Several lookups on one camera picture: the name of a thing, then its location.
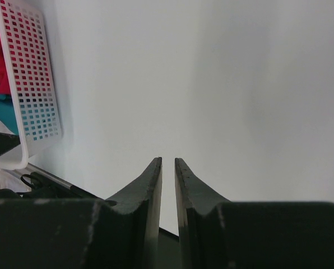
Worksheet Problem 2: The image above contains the white perforated plastic basket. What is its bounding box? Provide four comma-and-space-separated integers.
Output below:
0, 1, 62, 170

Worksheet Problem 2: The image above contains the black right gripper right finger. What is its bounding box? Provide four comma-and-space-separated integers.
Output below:
175, 158, 334, 268

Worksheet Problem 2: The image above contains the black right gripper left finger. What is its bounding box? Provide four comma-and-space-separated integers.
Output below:
0, 157, 162, 268

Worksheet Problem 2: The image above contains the teal t shirt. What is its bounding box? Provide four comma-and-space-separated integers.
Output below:
0, 94, 18, 135

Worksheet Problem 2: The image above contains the aluminium frame rail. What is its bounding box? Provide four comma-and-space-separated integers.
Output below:
0, 163, 106, 200

